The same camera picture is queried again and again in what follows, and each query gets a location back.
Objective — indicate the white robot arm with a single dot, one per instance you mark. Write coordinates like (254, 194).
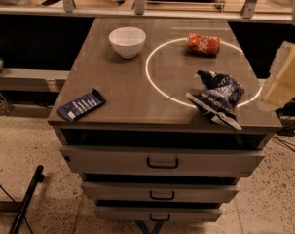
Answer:
(285, 3)

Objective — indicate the grey drawer cabinet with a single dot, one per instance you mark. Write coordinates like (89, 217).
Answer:
(146, 104)

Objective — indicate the blue chip bag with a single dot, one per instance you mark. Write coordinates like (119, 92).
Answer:
(218, 98)

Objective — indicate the top grey drawer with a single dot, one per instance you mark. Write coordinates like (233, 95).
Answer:
(143, 161)

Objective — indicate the black metal stand leg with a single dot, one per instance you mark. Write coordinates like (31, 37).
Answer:
(23, 205)

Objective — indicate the red soda can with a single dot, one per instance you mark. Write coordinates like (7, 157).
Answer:
(203, 45)

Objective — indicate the grey drawer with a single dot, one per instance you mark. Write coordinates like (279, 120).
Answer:
(157, 214)
(143, 161)
(149, 192)

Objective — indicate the flat blue snack packet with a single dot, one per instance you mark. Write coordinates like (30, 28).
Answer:
(81, 106)

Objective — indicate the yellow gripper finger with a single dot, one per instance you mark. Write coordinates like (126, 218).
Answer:
(279, 88)

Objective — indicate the middle grey drawer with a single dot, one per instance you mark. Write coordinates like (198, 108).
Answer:
(149, 192)

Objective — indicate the grey metal shelf rail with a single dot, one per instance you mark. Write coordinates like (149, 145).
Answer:
(33, 80)

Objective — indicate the bottom grey drawer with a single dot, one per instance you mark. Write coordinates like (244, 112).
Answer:
(157, 214)

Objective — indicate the white ceramic bowl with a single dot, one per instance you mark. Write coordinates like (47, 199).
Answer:
(127, 41)

